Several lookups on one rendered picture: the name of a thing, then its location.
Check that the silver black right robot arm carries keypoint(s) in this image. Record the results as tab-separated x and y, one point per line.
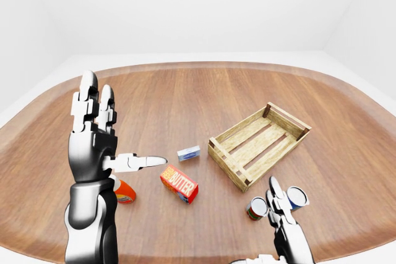
292	245

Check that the wooden slat tray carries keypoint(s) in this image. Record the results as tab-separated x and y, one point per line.
260	146

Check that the red green labelled tin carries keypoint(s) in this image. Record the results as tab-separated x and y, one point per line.
256	209

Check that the orange bottle with white cap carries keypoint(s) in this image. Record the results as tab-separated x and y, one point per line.
125	192

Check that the blue labelled tin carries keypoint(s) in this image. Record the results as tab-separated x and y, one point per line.
298	199

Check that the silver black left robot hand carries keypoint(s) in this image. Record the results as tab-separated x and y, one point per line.
88	149

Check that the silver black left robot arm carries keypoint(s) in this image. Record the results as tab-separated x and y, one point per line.
89	223

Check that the red butter box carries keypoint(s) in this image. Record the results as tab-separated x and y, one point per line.
180	186

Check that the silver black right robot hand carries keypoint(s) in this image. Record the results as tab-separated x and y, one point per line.
280	205

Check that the small blue white box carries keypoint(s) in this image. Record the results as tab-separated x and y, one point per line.
188	153

